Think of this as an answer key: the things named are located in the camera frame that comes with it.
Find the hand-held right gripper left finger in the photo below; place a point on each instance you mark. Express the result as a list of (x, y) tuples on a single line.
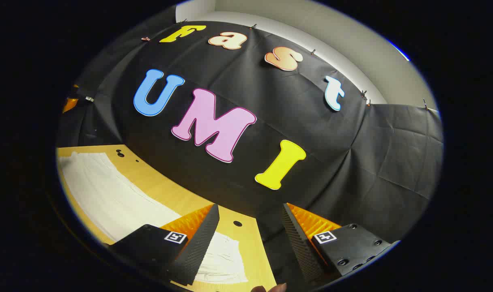
[(203, 243)]

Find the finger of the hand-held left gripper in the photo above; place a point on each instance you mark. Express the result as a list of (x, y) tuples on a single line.
[(70, 104)]

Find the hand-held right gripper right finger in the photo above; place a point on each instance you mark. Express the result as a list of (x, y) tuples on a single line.
[(297, 243)]

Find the white jeans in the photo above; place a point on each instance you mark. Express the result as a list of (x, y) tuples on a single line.
[(108, 194)]

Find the black backdrop cloth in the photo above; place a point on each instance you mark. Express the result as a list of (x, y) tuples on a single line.
[(311, 113)]

